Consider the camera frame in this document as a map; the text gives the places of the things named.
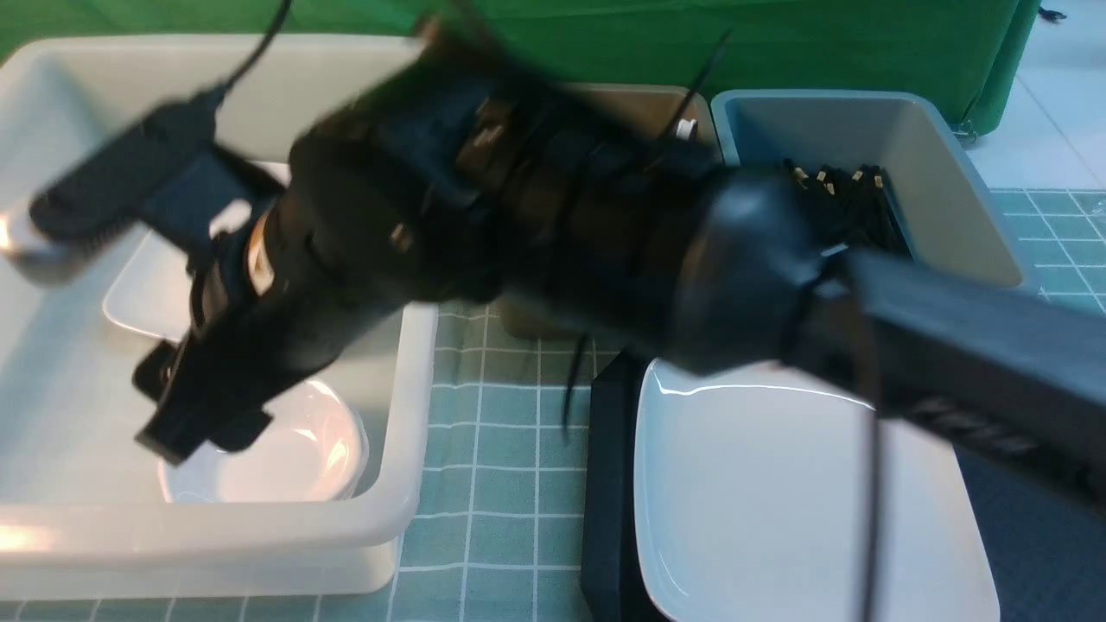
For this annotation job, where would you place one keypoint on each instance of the black serving tray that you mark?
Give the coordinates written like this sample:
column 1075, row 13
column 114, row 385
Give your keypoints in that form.
column 609, row 501

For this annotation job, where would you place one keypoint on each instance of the small white bowl in tub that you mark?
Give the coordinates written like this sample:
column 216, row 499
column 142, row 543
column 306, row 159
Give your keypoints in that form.
column 315, row 451

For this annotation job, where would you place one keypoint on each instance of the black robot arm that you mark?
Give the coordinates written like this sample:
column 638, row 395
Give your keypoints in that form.
column 467, row 176

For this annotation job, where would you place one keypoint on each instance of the brown plastic spoon bin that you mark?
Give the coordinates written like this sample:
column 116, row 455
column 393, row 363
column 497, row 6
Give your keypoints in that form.
column 650, row 108

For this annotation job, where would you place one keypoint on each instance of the large white plastic tub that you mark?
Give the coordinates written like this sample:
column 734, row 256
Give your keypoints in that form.
column 83, row 515

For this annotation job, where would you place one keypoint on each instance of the grey-blue plastic chopstick bin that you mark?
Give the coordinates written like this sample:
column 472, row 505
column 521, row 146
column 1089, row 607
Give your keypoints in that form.
column 951, row 222

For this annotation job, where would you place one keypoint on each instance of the white square plate in tub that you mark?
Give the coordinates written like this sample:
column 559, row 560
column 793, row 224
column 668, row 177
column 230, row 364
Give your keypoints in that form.
column 152, row 294

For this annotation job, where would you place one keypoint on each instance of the green backdrop cloth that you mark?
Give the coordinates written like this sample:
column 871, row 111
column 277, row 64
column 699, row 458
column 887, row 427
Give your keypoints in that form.
column 960, row 55

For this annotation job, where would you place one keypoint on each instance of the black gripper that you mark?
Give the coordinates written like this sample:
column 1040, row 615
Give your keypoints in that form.
column 213, row 385

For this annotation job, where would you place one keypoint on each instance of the pile of black chopsticks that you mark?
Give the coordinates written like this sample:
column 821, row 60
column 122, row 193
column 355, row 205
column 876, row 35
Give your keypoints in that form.
column 852, row 206

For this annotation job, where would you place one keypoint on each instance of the large white square rice plate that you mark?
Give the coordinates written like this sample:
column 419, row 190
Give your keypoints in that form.
column 749, row 499

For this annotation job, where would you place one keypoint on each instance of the green checkered tablecloth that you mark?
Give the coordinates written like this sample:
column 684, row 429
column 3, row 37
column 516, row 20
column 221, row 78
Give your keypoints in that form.
column 501, row 485

